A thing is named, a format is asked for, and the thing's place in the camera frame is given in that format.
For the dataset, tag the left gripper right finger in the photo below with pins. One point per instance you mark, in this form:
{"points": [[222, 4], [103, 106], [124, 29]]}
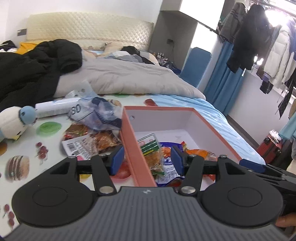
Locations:
{"points": [[227, 191]]}

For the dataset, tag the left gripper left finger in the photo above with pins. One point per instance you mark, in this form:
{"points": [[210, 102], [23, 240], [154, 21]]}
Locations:
{"points": [[67, 191]]}

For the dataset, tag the orange chip packet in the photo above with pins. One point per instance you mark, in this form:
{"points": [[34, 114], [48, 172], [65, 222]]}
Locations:
{"points": [[207, 155]]}

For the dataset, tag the barcode brown snack packet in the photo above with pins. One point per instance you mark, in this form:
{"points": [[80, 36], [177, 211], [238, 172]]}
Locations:
{"points": [[83, 143]]}

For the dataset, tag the blue white snack packet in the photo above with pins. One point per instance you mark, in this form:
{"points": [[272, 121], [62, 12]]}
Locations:
{"points": [[169, 169]]}

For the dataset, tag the brown spicy strip packet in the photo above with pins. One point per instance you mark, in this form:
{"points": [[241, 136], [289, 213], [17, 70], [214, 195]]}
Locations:
{"points": [[152, 152]]}

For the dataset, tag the person's right hand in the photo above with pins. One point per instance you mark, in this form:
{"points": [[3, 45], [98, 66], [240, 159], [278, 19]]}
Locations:
{"points": [[288, 220]]}

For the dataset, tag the red suitcase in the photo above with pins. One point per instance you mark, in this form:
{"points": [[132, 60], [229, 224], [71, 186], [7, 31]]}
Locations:
{"points": [[270, 148]]}

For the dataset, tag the fruit print table cloth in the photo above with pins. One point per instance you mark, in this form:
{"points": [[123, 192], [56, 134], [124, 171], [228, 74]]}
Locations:
{"points": [[41, 146]]}

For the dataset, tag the penguin plush toy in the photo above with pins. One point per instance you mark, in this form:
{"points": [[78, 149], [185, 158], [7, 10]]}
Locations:
{"points": [[15, 121]]}

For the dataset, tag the white cylindrical tube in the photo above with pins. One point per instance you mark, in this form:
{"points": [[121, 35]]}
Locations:
{"points": [[56, 107]]}

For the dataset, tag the crumpled blue plastic bag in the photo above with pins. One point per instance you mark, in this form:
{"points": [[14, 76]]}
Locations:
{"points": [[93, 111]]}

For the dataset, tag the pink cardboard box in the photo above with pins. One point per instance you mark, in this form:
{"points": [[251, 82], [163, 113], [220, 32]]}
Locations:
{"points": [[169, 125]]}

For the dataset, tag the blue curtain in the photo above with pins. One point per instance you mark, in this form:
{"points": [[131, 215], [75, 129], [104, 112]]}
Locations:
{"points": [[223, 86]]}

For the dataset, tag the hanging white jacket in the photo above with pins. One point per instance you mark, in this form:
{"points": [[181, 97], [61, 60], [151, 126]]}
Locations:
{"points": [[280, 63]]}

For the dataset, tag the black jacket on bed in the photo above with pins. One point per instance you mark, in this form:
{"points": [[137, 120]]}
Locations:
{"points": [[33, 77]]}

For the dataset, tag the grey blanket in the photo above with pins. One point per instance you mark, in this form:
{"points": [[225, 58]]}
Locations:
{"points": [[112, 76]]}

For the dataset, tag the blue chair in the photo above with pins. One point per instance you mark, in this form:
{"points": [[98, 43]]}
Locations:
{"points": [[195, 66]]}

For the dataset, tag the hanging black coat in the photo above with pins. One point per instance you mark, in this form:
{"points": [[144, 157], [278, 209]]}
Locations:
{"points": [[250, 40]]}

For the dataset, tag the cream padded headboard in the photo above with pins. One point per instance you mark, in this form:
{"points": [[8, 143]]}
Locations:
{"points": [[91, 31]]}

